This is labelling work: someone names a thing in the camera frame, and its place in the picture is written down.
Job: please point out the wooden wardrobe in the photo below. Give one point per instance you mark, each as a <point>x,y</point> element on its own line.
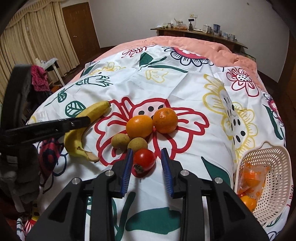
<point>286,85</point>

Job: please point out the pink quilt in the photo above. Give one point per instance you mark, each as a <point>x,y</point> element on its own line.
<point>219,54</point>

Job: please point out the plastic bag of oranges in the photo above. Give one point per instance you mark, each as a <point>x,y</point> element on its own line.
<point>251,179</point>

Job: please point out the floral white bed sheet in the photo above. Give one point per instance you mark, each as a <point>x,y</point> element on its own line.
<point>207,116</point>

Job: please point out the smooth orange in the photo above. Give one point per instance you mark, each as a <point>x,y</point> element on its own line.
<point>139,126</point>

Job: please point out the pink cloth on chair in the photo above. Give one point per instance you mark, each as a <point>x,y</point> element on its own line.
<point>39,79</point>

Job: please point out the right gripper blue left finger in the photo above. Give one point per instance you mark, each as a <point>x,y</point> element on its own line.
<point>65,217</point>

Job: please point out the cream plastic basket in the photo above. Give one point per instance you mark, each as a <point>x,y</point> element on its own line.
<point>276,191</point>

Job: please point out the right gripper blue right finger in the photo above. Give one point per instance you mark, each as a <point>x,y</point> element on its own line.
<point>229,218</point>

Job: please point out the beige curtain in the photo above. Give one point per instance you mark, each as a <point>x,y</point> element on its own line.
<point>36,32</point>

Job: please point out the brown wooden door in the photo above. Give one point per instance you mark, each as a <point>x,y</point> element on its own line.
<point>81,30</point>

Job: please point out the green longan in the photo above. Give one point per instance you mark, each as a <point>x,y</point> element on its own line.
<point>120,141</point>
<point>137,143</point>

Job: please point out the yellow banana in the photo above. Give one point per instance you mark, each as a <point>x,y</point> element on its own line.
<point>73,138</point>

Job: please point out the mandarin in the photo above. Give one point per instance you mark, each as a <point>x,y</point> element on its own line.
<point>165,120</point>

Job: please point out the right green longan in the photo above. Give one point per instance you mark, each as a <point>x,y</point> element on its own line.
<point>137,143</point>

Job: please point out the left green longan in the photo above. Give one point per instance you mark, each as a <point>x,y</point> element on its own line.
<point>120,141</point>

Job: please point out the wooden sideboard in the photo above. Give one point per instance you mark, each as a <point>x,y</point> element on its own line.
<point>233,46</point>

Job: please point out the white folding table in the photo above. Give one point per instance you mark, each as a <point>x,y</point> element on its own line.
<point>50,65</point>

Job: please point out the red tomato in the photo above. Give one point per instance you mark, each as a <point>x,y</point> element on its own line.
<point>143,161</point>
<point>241,194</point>

